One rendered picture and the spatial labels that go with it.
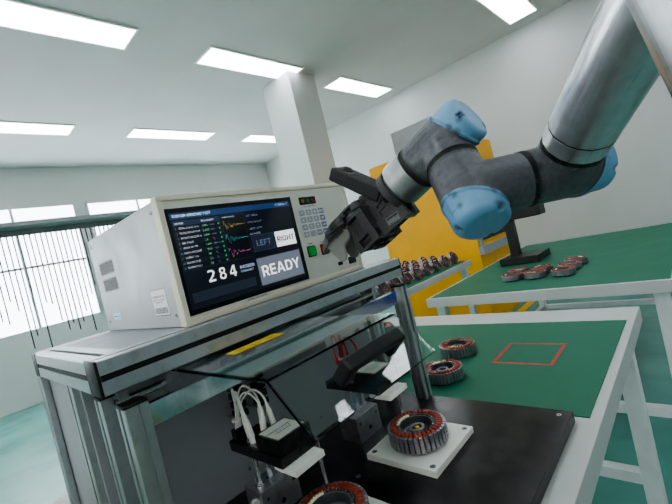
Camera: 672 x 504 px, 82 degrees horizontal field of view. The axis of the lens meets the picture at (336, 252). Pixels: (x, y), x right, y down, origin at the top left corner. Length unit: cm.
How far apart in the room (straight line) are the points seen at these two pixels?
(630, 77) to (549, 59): 550
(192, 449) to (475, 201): 62
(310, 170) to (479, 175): 423
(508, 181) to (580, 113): 10
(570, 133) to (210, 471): 77
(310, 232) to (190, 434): 43
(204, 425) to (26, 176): 662
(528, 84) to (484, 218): 550
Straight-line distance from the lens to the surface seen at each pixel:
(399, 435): 79
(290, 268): 75
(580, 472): 79
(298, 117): 486
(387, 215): 64
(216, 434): 82
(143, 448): 60
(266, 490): 75
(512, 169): 54
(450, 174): 53
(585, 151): 53
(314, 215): 82
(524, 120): 593
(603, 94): 48
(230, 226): 69
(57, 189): 726
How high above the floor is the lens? 119
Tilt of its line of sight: 1 degrees down
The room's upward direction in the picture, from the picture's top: 14 degrees counter-clockwise
